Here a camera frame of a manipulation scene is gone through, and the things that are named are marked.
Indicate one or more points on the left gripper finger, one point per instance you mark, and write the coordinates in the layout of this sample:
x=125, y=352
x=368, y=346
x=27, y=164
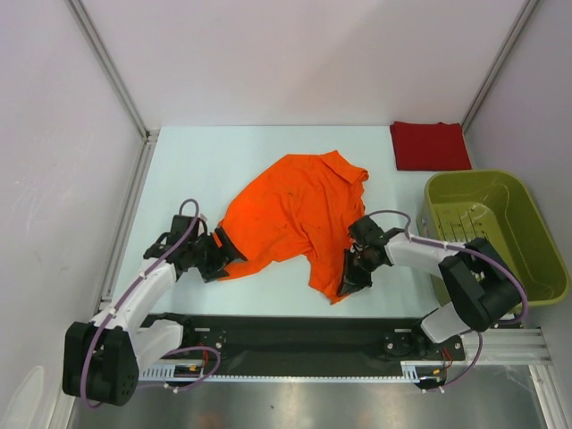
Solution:
x=213, y=272
x=228, y=250

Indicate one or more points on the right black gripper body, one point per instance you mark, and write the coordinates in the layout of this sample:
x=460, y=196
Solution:
x=354, y=269

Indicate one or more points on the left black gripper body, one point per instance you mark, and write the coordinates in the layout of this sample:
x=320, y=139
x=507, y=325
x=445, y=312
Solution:
x=206, y=251

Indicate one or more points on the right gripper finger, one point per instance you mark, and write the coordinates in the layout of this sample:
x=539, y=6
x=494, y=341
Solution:
x=351, y=272
x=366, y=282

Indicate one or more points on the orange t shirt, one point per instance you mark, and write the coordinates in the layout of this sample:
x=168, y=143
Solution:
x=302, y=205

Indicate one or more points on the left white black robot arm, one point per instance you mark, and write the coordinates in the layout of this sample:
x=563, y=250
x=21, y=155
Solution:
x=104, y=357

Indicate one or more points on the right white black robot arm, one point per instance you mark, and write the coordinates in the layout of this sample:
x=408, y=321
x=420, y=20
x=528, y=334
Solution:
x=481, y=287

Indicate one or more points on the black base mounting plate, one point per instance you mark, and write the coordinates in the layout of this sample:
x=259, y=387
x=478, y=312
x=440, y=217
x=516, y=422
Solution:
x=273, y=346

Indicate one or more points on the folded red t shirt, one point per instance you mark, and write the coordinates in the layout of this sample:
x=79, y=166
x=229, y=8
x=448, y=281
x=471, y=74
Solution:
x=432, y=147

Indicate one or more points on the olive green plastic basket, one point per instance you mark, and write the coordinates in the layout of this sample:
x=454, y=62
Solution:
x=495, y=205

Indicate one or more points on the white slotted cable duct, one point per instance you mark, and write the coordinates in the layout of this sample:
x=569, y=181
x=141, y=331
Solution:
x=408, y=373

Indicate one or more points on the left aluminium corner post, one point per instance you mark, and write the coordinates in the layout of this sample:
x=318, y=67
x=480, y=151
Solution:
x=99, y=49

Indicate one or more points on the aluminium corner post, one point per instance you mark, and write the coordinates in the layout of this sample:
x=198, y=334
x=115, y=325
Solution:
x=515, y=33
x=99, y=49

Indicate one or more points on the right aluminium corner post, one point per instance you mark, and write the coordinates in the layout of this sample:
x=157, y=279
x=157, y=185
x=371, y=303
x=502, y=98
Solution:
x=515, y=33

